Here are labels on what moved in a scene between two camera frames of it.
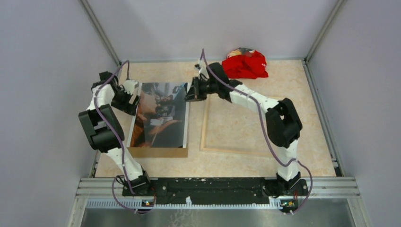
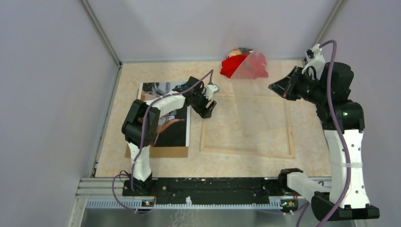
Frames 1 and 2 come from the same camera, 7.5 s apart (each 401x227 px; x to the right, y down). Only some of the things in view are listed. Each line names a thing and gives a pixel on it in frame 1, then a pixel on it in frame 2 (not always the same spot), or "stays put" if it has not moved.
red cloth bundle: (242, 63) stays put
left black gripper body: (120, 100) → (199, 98)
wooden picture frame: (204, 148) stays put
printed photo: (162, 119) stays put
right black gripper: (194, 94) → (284, 87)
